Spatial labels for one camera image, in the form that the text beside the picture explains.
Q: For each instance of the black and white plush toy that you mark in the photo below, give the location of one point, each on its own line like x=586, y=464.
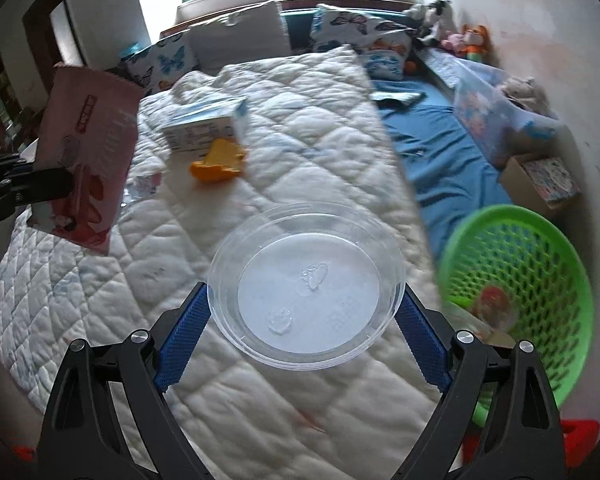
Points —
x=432, y=20

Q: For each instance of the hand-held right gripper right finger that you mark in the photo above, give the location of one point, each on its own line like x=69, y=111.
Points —
x=422, y=342

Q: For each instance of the pink plush toy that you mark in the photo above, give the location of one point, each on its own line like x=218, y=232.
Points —
x=452, y=42

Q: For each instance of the cardboard box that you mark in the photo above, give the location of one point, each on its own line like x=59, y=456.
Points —
x=517, y=182

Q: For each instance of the printed paper stack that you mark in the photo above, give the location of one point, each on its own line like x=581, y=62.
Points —
x=552, y=177

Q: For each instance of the red plastic stool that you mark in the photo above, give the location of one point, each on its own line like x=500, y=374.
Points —
x=580, y=435

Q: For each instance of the orange plush toy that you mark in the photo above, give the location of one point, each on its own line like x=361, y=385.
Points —
x=476, y=40

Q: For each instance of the clear plastic wrapper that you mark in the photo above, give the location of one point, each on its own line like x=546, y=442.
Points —
x=142, y=187

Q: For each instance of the teal bed headboard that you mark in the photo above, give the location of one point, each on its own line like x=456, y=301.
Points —
x=300, y=30

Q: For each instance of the beige fabric bundle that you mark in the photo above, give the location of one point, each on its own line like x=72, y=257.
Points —
x=522, y=92

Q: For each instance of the white blue milk carton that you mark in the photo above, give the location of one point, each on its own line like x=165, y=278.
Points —
x=200, y=130

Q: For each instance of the clear plastic cup red label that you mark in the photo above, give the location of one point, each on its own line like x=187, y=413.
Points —
x=495, y=305

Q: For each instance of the orange peel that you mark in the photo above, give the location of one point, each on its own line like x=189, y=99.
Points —
x=220, y=160

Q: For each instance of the wooden door frame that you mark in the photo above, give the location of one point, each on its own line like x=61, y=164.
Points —
x=35, y=30

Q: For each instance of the clear plastic plate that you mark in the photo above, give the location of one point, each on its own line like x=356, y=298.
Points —
x=305, y=310

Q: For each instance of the pink snack packet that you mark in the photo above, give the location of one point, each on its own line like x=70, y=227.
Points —
x=100, y=125

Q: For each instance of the blue bed sheet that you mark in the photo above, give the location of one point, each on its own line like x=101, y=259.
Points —
x=440, y=160

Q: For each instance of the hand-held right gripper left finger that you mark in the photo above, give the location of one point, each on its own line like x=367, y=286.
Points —
x=182, y=340

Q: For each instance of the white pillow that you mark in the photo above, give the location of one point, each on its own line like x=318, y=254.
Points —
x=240, y=35

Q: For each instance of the clear blue storage box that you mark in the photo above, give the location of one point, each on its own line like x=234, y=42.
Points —
x=480, y=110

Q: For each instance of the white quilted blanket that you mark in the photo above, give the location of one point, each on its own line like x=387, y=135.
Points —
x=280, y=160

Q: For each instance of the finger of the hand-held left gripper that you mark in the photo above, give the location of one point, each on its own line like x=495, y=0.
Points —
x=42, y=184

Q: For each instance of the green plastic mesh basket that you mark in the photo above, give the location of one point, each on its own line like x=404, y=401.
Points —
x=555, y=240

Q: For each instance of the butterfly print pillow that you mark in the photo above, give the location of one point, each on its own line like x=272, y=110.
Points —
x=165, y=62
x=387, y=62
x=345, y=27

